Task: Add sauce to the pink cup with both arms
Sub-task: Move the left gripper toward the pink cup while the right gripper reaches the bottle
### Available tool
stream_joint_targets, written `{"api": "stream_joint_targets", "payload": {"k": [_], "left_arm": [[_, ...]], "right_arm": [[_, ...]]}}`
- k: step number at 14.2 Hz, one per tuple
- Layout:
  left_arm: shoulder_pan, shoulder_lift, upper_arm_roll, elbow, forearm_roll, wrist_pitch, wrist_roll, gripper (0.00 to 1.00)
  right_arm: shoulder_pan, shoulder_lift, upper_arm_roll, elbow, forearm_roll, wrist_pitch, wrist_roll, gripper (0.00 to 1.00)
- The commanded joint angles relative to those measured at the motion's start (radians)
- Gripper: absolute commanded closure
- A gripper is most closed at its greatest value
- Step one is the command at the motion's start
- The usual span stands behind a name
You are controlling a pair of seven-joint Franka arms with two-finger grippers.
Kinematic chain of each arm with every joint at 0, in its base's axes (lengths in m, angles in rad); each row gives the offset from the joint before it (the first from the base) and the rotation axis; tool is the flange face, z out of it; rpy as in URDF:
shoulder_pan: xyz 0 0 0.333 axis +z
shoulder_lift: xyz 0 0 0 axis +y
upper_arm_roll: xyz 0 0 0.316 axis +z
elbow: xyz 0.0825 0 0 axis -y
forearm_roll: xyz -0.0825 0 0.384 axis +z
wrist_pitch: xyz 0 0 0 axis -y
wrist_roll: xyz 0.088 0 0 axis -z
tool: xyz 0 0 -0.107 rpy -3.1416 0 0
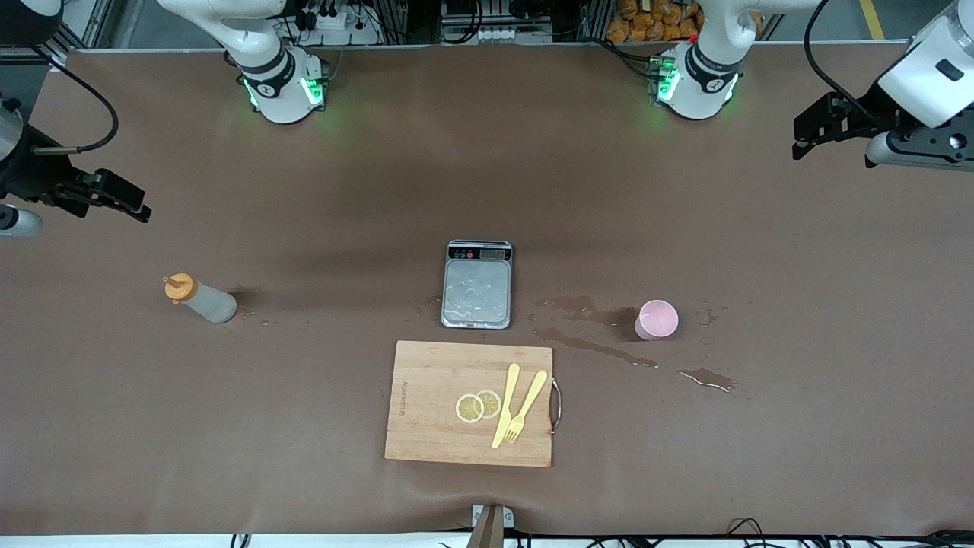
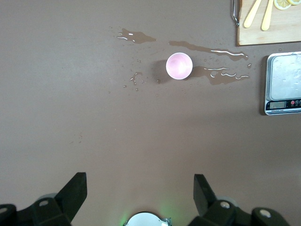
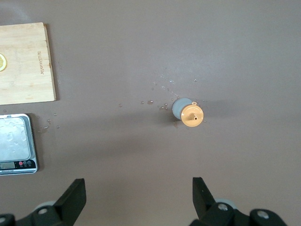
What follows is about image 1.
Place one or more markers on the sauce bottle with orange cap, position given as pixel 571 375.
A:
pixel 202 299

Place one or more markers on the orange snack packs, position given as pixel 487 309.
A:
pixel 654 21

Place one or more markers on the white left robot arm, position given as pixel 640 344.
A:
pixel 700 84

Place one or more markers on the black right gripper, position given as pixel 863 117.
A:
pixel 27 171

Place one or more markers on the yellow plastic knife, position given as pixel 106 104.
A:
pixel 508 396

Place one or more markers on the white power strip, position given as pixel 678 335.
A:
pixel 335 23

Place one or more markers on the wooden cutting board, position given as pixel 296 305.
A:
pixel 434 396

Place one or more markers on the pink plastic cup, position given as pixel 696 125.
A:
pixel 656 320

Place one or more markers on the lemon slice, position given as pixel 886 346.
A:
pixel 468 409
pixel 491 399

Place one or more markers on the silver digital kitchen scale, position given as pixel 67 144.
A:
pixel 477 293

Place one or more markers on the brown table cover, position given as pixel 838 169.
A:
pixel 304 426

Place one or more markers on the yellow plastic fork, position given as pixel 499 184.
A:
pixel 529 403

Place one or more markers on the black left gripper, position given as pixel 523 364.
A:
pixel 865 114

